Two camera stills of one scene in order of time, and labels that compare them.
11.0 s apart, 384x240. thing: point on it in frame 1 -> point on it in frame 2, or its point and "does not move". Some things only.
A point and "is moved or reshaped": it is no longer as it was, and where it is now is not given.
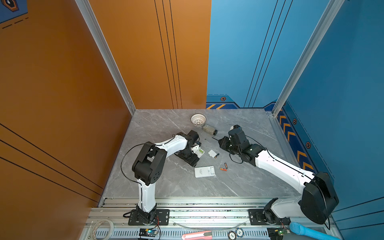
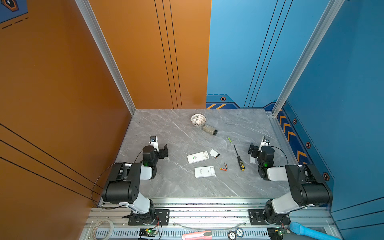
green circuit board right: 275,233 does not move
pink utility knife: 198,235 does not move
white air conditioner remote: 204,171 does not move
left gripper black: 192,161 -> 161,155
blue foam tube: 303,230 does not move
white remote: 199,152 is moved or reshaped
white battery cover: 212,153 does not move
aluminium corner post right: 333,8 does not move
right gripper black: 223,142 -> 255,150
